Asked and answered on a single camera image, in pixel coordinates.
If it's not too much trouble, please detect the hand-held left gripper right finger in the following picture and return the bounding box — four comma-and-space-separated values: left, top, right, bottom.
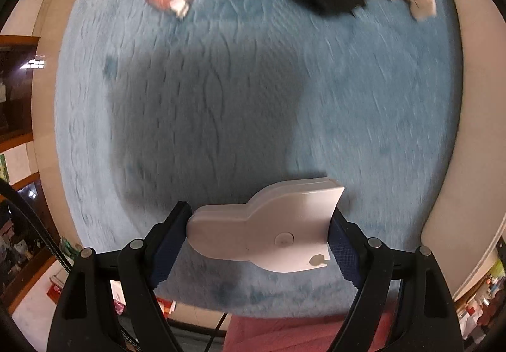
326, 207, 464, 352

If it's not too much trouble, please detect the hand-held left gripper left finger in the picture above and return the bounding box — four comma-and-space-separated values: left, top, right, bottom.
46, 201, 193, 352

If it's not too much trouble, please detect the white bird-shaped plastic tool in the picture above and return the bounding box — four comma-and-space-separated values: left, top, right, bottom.
186, 177, 345, 273

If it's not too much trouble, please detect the pink cloth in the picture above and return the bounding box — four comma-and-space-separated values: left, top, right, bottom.
223, 314, 396, 352

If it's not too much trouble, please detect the red box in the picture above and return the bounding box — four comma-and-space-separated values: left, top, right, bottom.
47, 283, 66, 303

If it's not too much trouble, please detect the blue plush blanket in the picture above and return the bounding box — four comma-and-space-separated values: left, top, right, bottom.
53, 0, 469, 321

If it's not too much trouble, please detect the dark wooden cabinet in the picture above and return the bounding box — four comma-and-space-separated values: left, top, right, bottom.
0, 35, 42, 153

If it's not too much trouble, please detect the black flexible hose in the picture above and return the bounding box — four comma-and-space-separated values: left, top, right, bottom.
0, 178, 74, 273

